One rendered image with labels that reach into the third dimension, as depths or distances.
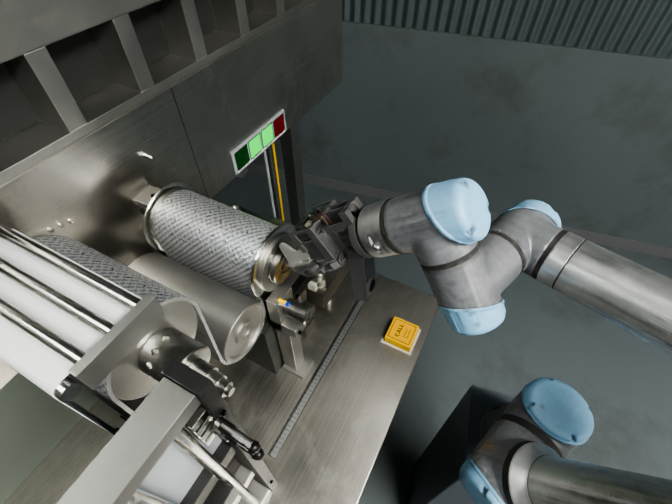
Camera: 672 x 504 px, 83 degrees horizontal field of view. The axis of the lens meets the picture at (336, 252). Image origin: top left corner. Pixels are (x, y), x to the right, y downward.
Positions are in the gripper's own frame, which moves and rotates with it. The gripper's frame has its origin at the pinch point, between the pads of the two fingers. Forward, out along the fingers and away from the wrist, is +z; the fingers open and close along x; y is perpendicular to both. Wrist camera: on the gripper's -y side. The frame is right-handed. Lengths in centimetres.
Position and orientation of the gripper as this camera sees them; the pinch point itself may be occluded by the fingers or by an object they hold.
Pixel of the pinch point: (295, 260)
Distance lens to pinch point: 68.1
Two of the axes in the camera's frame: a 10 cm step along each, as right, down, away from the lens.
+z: -6.8, 1.4, 7.2
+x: -4.7, 6.7, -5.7
